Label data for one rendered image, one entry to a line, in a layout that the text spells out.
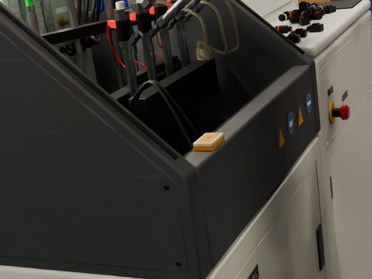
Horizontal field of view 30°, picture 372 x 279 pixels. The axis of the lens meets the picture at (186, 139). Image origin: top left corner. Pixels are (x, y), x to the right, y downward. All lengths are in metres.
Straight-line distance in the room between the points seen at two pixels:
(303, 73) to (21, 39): 0.67
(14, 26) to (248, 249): 0.50
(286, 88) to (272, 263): 0.33
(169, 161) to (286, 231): 0.47
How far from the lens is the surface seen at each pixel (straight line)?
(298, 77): 1.41
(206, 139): 1.02
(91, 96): 0.95
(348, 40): 1.89
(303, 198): 1.45
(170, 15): 1.33
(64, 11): 1.63
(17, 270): 1.15
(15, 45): 0.99
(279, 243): 1.30
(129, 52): 1.30
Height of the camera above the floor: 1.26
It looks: 17 degrees down
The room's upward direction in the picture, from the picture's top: 8 degrees counter-clockwise
